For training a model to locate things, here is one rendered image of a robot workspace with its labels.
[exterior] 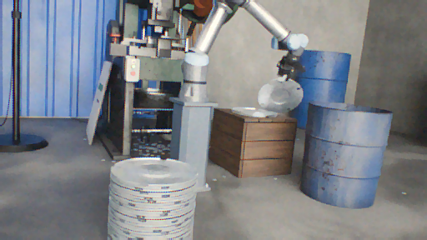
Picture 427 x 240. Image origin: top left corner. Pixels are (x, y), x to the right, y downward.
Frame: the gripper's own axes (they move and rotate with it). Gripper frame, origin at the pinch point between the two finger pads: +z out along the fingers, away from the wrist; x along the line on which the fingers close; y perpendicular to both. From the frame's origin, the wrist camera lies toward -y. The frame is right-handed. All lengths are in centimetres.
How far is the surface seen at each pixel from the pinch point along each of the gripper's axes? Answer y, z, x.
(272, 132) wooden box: 9.2, 10.6, 32.3
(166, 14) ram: 73, -1, -50
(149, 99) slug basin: 80, 36, -6
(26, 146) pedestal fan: 154, 54, 23
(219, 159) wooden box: 35, 40, 35
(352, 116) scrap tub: -11, -35, 51
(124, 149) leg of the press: 94, 43, 29
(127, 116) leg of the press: 94, 28, 14
